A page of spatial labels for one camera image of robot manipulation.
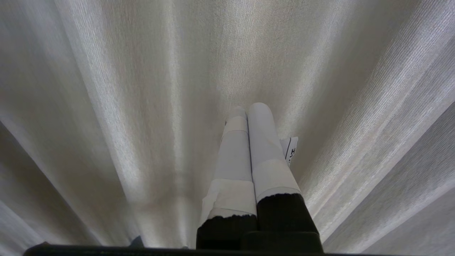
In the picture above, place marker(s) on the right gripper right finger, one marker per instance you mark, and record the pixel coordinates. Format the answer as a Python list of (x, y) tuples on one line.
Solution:
[(270, 163)]

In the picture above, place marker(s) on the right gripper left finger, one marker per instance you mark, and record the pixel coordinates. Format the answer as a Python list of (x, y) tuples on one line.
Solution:
[(233, 167)]

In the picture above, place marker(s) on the white sheer curtain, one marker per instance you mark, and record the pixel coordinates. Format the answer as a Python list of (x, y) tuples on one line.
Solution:
[(142, 106)]

